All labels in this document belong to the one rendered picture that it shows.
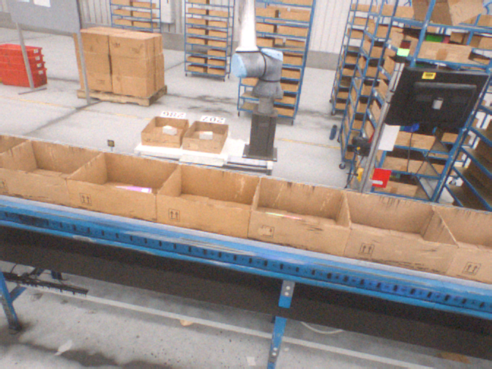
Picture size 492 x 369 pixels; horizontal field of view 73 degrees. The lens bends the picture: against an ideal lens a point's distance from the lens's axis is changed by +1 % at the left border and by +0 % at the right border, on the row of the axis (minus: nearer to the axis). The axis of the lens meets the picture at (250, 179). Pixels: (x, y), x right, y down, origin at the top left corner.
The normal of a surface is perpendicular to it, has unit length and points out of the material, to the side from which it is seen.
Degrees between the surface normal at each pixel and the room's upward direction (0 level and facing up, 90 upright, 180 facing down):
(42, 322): 0
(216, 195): 89
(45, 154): 90
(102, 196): 91
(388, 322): 0
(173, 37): 90
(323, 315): 0
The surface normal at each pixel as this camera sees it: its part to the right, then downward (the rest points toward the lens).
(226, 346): 0.10, -0.87
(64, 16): -0.37, 0.42
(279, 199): -0.15, 0.46
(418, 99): 0.18, 0.55
